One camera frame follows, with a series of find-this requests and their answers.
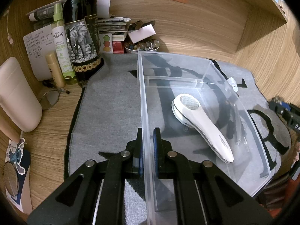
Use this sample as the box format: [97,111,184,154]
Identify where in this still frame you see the round wooden coaster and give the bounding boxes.
[3,162,19,196]

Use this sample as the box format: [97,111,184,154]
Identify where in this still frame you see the blue cartoon sticker card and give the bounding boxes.
[4,138,33,215]

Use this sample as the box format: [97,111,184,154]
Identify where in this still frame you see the white handheld massager device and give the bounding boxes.
[171,94,234,164]

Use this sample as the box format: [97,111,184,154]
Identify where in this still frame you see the silver metal flashlight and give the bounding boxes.
[232,104,250,152]

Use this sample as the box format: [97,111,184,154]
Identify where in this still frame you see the grey desk mat black letters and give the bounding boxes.
[63,52,293,225]

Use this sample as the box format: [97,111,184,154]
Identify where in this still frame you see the dark wine bottle elephant label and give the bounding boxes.
[63,0,104,87]

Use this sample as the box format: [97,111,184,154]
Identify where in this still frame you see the round wire eyeglasses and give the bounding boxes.
[39,86,70,110]

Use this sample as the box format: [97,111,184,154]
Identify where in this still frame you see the beige pink thermos mug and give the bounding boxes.
[1,57,42,132]

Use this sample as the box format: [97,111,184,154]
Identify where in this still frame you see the white bowl of stones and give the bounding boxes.
[124,38,160,54]

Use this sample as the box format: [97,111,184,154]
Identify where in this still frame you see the white power plug adapter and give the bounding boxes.
[227,77,239,93]

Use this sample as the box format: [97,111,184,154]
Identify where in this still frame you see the green spray bottle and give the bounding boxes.
[51,3,75,82]

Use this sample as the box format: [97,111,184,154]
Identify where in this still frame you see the white handwritten note paper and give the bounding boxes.
[23,24,55,81]

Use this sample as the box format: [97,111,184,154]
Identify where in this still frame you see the white card in bowl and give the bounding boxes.
[128,24,156,43]

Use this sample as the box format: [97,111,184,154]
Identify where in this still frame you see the yellow lip balm tube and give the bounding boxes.
[45,51,65,87]

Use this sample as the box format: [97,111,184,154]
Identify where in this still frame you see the clear plastic storage box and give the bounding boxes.
[137,52,272,224]

